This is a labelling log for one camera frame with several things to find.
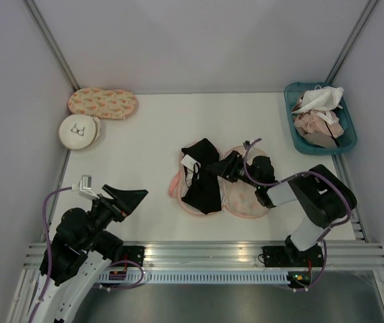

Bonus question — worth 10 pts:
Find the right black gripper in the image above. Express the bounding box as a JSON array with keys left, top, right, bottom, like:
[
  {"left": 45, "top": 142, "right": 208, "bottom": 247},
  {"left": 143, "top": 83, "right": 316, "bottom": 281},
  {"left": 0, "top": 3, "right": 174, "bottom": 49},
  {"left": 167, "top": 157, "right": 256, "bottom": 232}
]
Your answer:
[{"left": 205, "top": 150, "right": 260, "bottom": 188}]

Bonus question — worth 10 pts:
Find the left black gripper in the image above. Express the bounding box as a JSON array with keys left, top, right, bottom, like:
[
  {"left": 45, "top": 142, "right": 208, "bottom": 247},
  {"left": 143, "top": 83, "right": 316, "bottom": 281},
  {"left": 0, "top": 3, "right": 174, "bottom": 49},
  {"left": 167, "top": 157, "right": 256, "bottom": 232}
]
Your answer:
[{"left": 80, "top": 183, "right": 148, "bottom": 248}]

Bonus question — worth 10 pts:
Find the black bra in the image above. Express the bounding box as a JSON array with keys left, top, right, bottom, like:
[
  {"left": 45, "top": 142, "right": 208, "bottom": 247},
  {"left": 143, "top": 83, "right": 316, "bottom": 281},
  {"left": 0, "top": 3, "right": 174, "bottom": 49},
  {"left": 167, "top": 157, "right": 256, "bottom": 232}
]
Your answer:
[{"left": 181, "top": 138, "right": 222, "bottom": 215}]

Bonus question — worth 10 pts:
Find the floral mesh laundry bag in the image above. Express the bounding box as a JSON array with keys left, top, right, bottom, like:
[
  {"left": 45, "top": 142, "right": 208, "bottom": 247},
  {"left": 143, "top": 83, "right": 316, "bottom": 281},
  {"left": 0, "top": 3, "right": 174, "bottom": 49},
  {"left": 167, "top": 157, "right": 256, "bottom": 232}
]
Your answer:
[{"left": 168, "top": 152, "right": 269, "bottom": 219}]

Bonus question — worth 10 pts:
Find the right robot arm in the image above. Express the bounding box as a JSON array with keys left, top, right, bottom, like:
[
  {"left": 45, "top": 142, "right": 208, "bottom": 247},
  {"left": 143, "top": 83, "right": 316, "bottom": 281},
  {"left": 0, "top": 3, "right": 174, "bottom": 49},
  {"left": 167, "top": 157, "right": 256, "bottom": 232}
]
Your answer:
[{"left": 206, "top": 151, "right": 357, "bottom": 268}]

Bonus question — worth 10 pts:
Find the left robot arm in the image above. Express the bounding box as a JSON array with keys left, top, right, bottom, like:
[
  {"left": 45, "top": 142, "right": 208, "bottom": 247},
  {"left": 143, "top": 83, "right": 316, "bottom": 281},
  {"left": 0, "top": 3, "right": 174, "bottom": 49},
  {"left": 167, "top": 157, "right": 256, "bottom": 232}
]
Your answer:
[{"left": 26, "top": 178, "right": 148, "bottom": 322}]

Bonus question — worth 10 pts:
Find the round cream laundry bag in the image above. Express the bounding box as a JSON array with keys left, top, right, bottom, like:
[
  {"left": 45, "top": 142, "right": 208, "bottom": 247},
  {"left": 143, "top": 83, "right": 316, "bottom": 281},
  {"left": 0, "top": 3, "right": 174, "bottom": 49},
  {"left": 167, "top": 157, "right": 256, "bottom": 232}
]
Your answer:
[{"left": 59, "top": 114, "right": 102, "bottom": 150}]

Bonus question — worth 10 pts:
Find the pink bra in basket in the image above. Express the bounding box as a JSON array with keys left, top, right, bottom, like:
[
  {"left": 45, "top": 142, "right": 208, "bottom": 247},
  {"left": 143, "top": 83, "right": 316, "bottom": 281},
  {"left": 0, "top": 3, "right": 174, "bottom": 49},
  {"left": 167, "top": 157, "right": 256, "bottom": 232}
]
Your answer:
[{"left": 294, "top": 111, "right": 344, "bottom": 138}]

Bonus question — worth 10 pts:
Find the taupe bra in basket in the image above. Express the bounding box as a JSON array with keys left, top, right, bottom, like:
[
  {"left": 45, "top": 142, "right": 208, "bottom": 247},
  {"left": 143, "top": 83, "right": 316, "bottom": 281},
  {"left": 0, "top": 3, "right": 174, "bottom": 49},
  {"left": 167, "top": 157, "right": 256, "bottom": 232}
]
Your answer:
[{"left": 303, "top": 133, "right": 338, "bottom": 149}]

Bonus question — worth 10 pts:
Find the white bra in basket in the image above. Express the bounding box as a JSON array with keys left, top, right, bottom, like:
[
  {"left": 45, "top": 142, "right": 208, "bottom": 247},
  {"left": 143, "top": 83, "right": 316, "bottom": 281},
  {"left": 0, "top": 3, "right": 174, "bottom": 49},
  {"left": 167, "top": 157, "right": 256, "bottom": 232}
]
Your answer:
[{"left": 292, "top": 86, "right": 344, "bottom": 114}]

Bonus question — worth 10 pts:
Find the teal plastic basket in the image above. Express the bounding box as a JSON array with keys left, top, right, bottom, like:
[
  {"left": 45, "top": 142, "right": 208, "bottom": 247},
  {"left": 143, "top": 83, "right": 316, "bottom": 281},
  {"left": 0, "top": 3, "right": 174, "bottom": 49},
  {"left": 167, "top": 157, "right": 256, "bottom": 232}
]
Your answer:
[{"left": 284, "top": 82, "right": 357, "bottom": 155}]

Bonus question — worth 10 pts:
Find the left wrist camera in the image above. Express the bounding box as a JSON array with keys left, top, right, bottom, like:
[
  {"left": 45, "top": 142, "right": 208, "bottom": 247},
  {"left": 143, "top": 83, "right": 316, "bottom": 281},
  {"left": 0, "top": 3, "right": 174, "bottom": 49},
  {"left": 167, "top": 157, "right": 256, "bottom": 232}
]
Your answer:
[{"left": 71, "top": 175, "right": 98, "bottom": 200}]

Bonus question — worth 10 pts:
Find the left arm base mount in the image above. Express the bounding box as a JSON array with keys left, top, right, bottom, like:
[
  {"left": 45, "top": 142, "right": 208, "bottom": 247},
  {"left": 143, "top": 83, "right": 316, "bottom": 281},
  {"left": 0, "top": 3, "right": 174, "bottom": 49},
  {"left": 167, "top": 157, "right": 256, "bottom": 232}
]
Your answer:
[{"left": 111, "top": 246, "right": 146, "bottom": 269}]

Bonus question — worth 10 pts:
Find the aluminium front rail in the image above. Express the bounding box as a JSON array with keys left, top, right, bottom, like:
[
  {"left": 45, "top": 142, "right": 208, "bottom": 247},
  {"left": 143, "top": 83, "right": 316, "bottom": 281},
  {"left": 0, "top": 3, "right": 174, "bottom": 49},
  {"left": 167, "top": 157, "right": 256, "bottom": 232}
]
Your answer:
[{"left": 23, "top": 240, "right": 384, "bottom": 270}]

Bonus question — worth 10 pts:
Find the white slotted cable duct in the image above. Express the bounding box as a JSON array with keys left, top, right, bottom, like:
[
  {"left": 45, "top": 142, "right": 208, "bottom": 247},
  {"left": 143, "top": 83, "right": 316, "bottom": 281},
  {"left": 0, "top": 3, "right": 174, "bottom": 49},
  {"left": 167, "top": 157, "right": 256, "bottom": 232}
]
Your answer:
[{"left": 97, "top": 270, "right": 290, "bottom": 285}]

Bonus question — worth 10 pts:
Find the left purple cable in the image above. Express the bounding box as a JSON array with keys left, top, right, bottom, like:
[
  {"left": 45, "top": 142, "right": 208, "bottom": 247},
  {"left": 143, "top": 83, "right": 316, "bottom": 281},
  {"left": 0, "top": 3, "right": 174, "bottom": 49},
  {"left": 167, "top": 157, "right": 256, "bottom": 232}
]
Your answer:
[{"left": 30, "top": 186, "right": 146, "bottom": 322}]

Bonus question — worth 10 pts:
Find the purple cable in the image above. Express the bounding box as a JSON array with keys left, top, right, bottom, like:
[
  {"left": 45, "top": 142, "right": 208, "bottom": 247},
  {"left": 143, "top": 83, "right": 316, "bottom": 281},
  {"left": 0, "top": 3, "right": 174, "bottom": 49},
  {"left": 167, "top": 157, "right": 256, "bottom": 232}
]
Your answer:
[
  {"left": 243, "top": 137, "right": 353, "bottom": 293},
  {"left": 30, "top": 186, "right": 146, "bottom": 322}
]

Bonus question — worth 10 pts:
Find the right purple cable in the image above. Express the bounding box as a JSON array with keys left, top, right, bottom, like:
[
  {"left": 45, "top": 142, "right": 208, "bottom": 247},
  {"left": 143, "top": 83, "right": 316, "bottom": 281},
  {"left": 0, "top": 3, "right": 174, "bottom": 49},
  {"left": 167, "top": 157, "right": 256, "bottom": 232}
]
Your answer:
[{"left": 243, "top": 137, "right": 353, "bottom": 293}]

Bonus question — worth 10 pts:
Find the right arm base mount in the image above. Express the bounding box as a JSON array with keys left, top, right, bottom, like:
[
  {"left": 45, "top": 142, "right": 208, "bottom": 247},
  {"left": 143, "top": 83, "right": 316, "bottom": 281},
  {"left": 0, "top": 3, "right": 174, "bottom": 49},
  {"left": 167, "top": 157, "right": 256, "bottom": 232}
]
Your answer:
[{"left": 261, "top": 246, "right": 324, "bottom": 268}]

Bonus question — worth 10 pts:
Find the left aluminium frame post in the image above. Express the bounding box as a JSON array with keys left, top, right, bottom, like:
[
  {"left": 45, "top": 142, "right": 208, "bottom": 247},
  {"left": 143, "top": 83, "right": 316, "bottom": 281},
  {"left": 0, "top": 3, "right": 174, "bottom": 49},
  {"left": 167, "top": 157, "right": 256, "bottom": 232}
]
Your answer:
[{"left": 22, "top": 0, "right": 80, "bottom": 91}]

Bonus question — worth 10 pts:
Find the aluminium frame post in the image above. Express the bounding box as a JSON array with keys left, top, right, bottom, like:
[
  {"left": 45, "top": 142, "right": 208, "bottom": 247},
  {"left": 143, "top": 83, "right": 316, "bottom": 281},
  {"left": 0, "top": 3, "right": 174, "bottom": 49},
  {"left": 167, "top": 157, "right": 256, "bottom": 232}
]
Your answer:
[
  {"left": 22, "top": 0, "right": 80, "bottom": 91},
  {"left": 325, "top": 0, "right": 380, "bottom": 83}
]

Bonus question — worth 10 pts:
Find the right aluminium frame post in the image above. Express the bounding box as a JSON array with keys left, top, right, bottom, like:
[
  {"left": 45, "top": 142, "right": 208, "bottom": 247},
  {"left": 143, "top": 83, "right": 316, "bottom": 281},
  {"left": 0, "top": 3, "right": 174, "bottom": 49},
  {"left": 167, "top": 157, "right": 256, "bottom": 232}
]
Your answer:
[{"left": 325, "top": 0, "right": 380, "bottom": 83}]

